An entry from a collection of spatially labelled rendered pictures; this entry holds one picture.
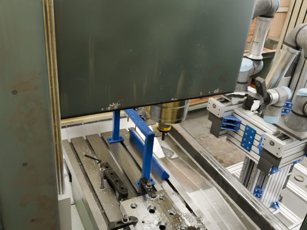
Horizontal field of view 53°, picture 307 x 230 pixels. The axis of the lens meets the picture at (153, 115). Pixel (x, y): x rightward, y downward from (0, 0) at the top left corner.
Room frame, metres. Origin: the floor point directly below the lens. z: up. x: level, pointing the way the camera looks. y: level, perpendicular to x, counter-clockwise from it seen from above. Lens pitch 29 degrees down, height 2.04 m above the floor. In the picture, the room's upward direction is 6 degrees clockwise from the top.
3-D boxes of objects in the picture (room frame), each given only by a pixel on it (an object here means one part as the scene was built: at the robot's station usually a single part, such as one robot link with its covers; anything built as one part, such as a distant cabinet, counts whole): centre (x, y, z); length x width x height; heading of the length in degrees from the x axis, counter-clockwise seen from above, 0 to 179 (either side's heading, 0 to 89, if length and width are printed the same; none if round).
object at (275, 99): (1.39, -0.55, 1.43); 0.08 x 0.05 x 0.08; 36
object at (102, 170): (1.21, 0.23, 0.96); 0.03 x 0.03 x 0.13
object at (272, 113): (1.45, -0.61, 1.33); 0.11 x 0.08 x 0.11; 14
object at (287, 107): (1.89, -0.80, 1.17); 0.22 x 0.04 x 0.09; 35
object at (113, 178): (1.23, 0.17, 0.93); 0.26 x 0.05 x 0.06; 35
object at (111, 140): (1.66, 0.23, 1.05); 0.10 x 0.05 x 0.30; 120
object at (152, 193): (1.14, -0.01, 0.97); 0.13 x 0.03 x 0.15; 30
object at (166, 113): (1.03, -0.05, 1.53); 0.16 x 0.16 x 0.12
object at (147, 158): (1.28, 0.01, 1.05); 0.10 x 0.05 x 0.30; 120
